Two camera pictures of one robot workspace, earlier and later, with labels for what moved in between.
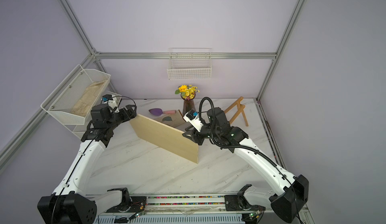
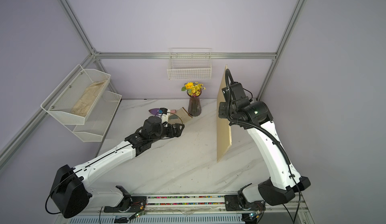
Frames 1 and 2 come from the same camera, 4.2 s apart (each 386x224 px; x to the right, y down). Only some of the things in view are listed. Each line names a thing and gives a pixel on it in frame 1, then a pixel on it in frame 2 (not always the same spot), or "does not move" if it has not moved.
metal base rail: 208,209 does not move
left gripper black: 133,114 to 178,132
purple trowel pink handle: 157,112 does not move
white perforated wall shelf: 82,92 does not move
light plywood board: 166,137 to 223,132
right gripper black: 198,137 to 224,107
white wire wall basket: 187,63 does not move
